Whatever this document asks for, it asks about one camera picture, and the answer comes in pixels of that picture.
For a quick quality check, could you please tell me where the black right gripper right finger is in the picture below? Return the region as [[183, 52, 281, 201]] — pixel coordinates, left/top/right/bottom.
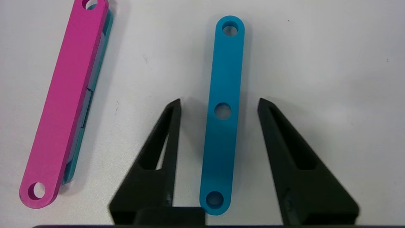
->
[[257, 98, 360, 226]]

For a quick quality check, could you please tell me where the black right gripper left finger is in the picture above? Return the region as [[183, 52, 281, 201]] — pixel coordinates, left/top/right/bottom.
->
[[109, 98, 206, 226]]

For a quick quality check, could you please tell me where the short blue bar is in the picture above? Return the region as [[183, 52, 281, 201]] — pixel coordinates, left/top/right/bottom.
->
[[199, 15, 245, 216]]

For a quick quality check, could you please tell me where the pink bar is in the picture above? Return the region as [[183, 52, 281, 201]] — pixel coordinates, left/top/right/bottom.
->
[[19, 0, 109, 209]]

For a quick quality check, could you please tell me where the teal flat bar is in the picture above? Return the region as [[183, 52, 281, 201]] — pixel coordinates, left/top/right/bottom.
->
[[62, 8, 114, 186]]

